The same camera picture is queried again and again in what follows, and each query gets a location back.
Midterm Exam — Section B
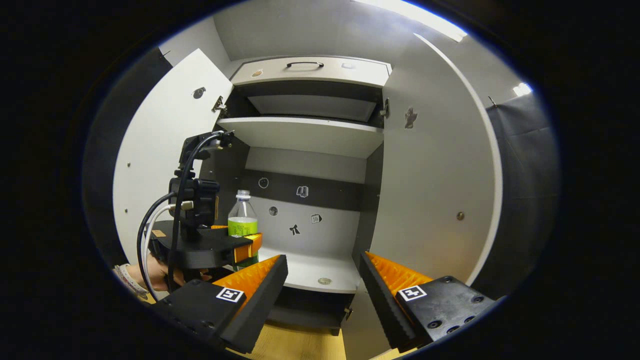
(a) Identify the white cabinet door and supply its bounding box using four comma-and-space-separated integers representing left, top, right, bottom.
112, 48, 234, 271
340, 32, 503, 360

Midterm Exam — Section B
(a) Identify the white cabinet shelf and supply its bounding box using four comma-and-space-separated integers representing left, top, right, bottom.
216, 116, 385, 159
250, 245, 362, 294

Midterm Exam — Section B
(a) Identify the clear bottle green label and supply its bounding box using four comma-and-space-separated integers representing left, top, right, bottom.
227, 189, 260, 271

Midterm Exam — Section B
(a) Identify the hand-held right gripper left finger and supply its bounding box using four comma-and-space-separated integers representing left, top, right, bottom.
151, 254, 290, 355

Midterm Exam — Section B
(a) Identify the white cable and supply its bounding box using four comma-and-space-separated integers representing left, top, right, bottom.
142, 200, 196, 297

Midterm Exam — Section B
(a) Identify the white cabinet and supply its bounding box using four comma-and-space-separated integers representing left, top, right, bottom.
112, 32, 503, 360

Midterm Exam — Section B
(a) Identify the white cabinet drawer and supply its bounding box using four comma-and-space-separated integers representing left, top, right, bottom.
230, 56, 392, 89

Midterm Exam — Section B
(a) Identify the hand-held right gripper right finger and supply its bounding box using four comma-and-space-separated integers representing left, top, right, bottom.
359, 251, 502, 354

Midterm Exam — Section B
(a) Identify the black cable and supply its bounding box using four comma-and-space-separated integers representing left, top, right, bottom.
136, 131, 236, 301

